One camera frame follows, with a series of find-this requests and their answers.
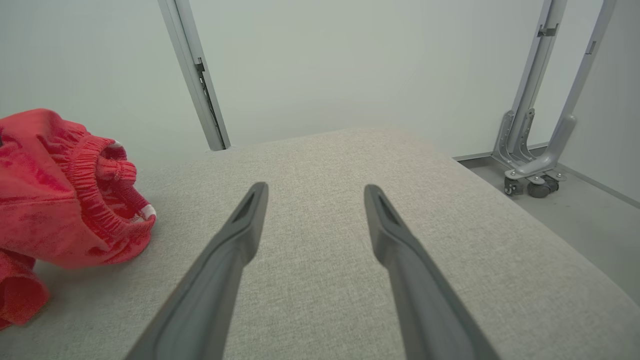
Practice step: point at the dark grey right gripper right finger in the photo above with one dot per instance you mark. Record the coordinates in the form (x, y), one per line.
(420, 300)

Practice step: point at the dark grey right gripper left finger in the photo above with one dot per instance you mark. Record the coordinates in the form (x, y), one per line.
(210, 295)

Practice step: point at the red shorts with white stripe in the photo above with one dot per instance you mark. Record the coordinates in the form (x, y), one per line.
(50, 210)

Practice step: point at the small black caster wheel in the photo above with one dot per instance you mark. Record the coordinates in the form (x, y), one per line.
(511, 187)

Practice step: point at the large black caster wheel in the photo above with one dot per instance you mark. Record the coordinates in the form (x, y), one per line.
(540, 190)

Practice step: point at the grey metal partition post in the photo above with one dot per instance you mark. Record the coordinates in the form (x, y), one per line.
(192, 65)

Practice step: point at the grey post with bracket foot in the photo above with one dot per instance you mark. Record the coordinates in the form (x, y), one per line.
(537, 60)

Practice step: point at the grey post with curved foot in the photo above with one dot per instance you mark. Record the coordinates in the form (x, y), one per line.
(585, 65)

